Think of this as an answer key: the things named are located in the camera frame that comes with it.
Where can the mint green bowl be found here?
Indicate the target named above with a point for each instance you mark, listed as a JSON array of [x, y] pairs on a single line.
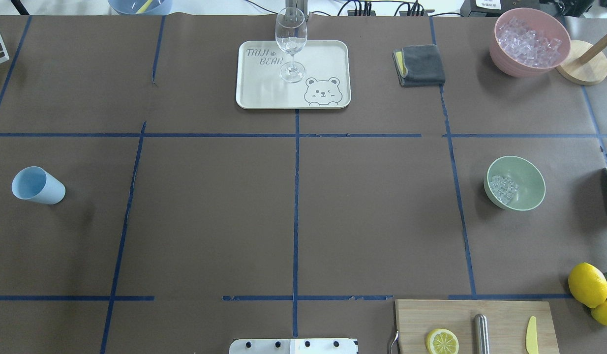
[[532, 186]]

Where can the light blue plastic cup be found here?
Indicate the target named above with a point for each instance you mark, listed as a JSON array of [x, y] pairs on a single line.
[[36, 185]]

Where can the clear ice cubes in bowl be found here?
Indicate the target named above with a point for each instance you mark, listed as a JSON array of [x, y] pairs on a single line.
[[503, 188]]

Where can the blue bowl with fork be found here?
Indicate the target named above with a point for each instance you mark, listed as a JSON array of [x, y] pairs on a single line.
[[141, 7]]

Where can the pink bowl of ice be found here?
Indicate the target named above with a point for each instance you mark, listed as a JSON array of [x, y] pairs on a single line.
[[528, 42]]

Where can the wine glass on tray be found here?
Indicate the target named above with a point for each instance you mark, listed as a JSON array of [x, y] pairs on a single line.
[[291, 36]]

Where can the grey folded cloth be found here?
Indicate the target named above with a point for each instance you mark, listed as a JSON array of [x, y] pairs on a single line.
[[419, 66]]

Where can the lemon half slice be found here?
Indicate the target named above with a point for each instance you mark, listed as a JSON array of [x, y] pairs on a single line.
[[442, 341]]

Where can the steel muddler rod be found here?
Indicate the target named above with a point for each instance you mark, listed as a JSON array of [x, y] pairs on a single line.
[[482, 345]]

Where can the wooden cutting board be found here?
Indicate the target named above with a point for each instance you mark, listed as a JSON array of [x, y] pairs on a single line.
[[506, 324]]

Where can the yellow plastic knife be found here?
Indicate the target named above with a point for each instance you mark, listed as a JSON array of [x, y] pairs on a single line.
[[531, 336]]

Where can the wooden cup tree stand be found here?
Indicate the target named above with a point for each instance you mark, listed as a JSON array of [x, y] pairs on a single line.
[[586, 62]]

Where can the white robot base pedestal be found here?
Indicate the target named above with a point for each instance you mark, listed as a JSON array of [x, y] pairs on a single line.
[[295, 346]]

